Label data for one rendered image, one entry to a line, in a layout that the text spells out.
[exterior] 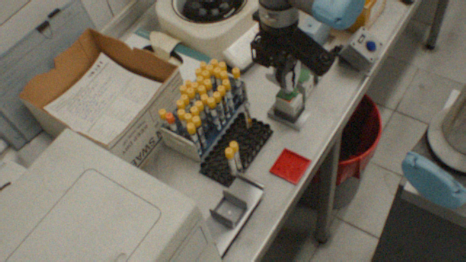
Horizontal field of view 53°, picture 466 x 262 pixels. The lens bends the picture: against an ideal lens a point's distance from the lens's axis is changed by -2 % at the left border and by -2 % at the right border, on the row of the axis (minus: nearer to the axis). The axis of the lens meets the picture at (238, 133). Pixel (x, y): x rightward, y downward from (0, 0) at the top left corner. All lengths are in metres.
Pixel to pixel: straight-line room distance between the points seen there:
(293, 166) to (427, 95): 1.39
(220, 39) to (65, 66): 0.38
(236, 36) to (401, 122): 1.20
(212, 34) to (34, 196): 0.59
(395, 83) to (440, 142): 1.62
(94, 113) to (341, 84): 0.59
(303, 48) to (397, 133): 1.33
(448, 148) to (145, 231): 0.45
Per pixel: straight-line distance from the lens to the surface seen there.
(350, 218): 1.95
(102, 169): 0.75
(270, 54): 0.93
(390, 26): 1.33
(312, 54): 0.91
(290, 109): 1.05
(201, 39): 1.16
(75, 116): 1.16
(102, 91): 1.18
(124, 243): 0.68
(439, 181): 0.77
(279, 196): 1.01
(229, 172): 1.02
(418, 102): 2.31
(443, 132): 0.75
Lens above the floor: 1.77
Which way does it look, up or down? 55 degrees down
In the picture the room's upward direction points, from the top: 11 degrees counter-clockwise
